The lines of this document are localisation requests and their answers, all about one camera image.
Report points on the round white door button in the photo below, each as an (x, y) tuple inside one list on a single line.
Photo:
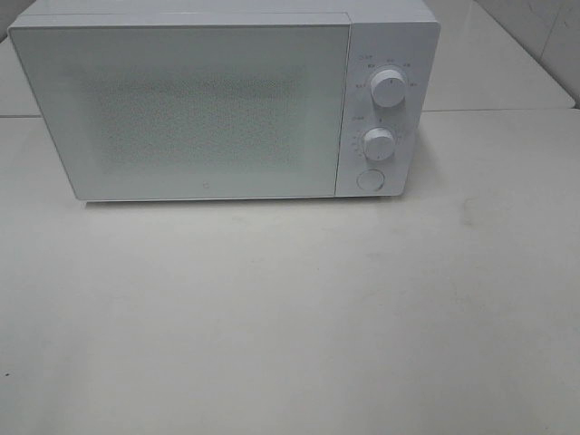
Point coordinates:
[(371, 180)]

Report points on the white microwave oven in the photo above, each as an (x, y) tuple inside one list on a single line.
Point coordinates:
[(403, 34)]

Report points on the white microwave door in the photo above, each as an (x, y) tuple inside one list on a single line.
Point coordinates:
[(182, 113)]

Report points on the white microwave knob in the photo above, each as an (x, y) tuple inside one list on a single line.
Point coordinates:
[(378, 144), (388, 87)]

